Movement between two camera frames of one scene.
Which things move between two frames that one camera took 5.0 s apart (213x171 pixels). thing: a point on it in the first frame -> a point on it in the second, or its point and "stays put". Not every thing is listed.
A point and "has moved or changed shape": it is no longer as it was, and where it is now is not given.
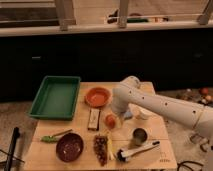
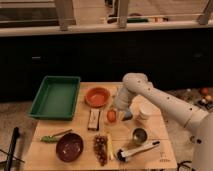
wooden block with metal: x=94 y=119 stays put
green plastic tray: x=56 y=98 stays put
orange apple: x=110 y=121 has moved or changed shape
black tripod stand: x=10 y=154 stays put
